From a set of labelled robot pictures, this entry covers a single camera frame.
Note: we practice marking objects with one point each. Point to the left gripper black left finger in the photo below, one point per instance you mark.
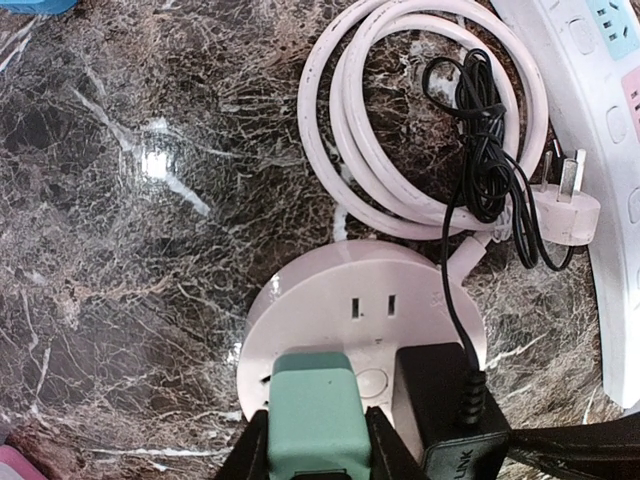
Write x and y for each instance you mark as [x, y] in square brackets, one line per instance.
[248, 459]

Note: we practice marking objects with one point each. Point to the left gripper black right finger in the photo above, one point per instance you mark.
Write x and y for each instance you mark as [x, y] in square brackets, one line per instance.
[390, 458]

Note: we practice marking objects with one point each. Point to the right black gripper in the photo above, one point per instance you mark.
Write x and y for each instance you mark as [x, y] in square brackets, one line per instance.
[608, 451]

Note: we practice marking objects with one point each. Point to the green plug adapter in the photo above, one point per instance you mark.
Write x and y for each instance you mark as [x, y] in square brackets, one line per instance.
[316, 424]

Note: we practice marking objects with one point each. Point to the black power adapter brick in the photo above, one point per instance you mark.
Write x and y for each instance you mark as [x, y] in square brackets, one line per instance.
[451, 425]

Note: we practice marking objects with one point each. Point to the pink round socket base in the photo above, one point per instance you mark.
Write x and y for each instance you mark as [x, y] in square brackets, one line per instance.
[364, 298]

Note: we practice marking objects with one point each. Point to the pink triangular power socket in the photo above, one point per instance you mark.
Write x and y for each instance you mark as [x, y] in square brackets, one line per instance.
[15, 467]

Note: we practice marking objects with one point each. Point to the white multicolour power strip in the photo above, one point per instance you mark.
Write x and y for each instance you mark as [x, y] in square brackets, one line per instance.
[588, 55]

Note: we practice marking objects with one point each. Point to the blue square plug adapter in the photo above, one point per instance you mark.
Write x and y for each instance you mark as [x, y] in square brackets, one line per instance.
[38, 7]

